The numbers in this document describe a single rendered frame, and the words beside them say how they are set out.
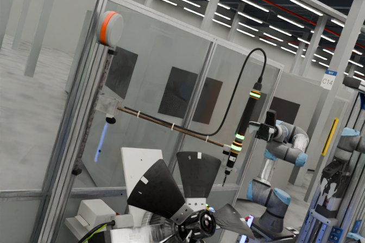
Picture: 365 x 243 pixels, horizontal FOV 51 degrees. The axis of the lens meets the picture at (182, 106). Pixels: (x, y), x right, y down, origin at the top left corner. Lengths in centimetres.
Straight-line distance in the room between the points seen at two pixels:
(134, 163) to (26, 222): 64
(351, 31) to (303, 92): 271
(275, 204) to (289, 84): 374
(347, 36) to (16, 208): 749
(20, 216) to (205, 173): 94
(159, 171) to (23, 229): 86
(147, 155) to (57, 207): 49
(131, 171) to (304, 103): 475
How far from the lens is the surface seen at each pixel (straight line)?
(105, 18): 176
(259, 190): 243
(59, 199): 198
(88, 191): 223
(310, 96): 636
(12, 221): 211
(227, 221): 190
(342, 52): 853
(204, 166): 184
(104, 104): 179
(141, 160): 191
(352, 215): 243
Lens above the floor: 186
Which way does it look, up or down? 7 degrees down
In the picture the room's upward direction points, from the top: 18 degrees clockwise
